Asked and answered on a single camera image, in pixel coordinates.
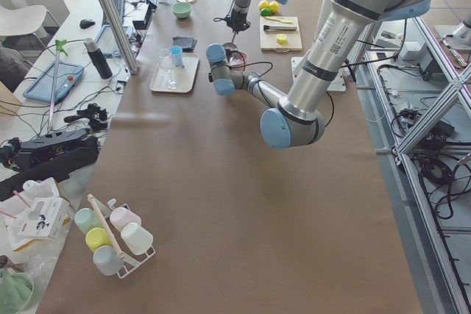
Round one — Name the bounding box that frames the stainless steel scoop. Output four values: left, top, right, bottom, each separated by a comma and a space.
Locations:
222, 31, 238, 62

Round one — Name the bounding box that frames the upper yellow lemon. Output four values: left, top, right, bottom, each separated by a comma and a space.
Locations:
258, 0, 269, 10

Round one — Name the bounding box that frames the grey folded cloth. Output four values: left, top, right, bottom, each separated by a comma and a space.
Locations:
172, 36, 197, 52

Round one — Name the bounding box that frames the white product box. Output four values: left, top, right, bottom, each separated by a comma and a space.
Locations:
18, 197, 70, 240

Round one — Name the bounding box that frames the lower yellow lemon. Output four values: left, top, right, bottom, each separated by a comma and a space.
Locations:
269, 1, 280, 14

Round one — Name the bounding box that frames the half lemon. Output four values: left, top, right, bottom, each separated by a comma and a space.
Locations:
277, 34, 287, 43

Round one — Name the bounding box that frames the white cup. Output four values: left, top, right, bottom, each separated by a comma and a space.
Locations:
121, 223, 154, 255

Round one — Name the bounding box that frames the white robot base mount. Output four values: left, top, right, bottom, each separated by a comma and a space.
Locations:
290, 56, 349, 92

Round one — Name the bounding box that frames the white wire rack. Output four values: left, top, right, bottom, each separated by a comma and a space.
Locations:
87, 194, 157, 279

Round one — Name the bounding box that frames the white chair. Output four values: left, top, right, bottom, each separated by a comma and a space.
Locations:
0, 5, 49, 48

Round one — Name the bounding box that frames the blue teach pendant tablet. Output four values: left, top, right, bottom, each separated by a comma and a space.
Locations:
22, 60, 85, 104

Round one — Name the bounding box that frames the pastel green cup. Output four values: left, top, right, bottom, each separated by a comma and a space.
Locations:
74, 207, 102, 235

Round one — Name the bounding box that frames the aluminium frame post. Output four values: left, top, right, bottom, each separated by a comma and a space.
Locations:
99, 0, 139, 75

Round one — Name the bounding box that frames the pastel grey cup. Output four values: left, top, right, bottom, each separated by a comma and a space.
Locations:
93, 246, 123, 276

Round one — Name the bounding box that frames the bamboo cutting board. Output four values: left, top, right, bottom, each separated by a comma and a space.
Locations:
259, 16, 303, 51

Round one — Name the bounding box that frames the light blue cup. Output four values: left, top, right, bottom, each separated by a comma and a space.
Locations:
168, 46, 183, 67

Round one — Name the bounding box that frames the black computer mouse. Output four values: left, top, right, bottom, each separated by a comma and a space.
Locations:
79, 18, 95, 29

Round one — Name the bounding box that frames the yellow plastic knife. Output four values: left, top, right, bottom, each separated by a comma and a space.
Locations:
265, 16, 293, 24

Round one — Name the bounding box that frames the pastel yellow cup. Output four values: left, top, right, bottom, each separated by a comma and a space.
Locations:
85, 227, 112, 252

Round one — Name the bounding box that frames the steel muddler black tip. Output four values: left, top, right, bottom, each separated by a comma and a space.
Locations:
263, 24, 297, 32

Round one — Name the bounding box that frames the green lime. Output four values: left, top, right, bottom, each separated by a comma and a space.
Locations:
260, 8, 272, 17

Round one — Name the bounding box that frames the clear wine glass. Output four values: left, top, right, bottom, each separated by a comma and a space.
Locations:
159, 49, 177, 90

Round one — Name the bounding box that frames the green bowl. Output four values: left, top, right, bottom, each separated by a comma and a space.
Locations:
171, 2, 192, 19

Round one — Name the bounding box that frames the black water bottle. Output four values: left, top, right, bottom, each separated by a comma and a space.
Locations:
83, 38, 113, 79

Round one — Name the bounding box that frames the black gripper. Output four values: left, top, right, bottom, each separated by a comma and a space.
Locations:
213, 12, 251, 32

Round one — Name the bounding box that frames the pink bowl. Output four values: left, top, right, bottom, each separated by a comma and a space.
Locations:
228, 51, 248, 71

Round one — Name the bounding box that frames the yellow lemon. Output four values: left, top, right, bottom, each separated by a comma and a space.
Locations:
269, 1, 280, 14
258, 0, 269, 10

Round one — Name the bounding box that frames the black keyboard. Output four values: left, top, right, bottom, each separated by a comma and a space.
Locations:
113, 0, 125, 24

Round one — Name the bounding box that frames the cream rabbit tray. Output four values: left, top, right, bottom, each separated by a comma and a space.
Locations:
149, 53, 199, 93

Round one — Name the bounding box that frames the pastel pink cup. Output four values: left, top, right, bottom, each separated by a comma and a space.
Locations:
110, 207, 141, 232

